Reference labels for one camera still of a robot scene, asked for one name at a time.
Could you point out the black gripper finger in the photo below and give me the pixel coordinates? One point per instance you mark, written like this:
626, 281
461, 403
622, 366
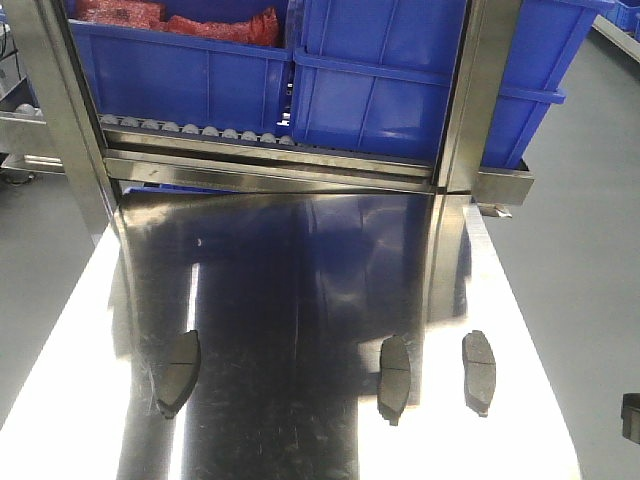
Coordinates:
630, 416

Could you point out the grey brake pad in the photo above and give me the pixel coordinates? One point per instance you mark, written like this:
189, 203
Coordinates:
179, 378
479, 372
394, 381

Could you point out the right blue plastic crate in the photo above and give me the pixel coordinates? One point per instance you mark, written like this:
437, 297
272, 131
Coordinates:
375, 76

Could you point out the blue plastic crate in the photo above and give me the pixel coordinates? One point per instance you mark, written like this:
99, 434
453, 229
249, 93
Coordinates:
375, 76
188, 79

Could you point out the left blue plastic crate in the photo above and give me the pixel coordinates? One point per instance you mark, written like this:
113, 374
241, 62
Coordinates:
188, 79

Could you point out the red mesh bag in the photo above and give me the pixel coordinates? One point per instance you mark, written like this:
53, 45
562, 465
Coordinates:
261, 29

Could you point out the grey roller track strip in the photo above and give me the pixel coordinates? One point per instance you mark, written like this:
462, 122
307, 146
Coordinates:
111, 124

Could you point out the stainless steel rack frame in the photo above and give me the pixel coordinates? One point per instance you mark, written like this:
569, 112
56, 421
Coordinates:
68, 138

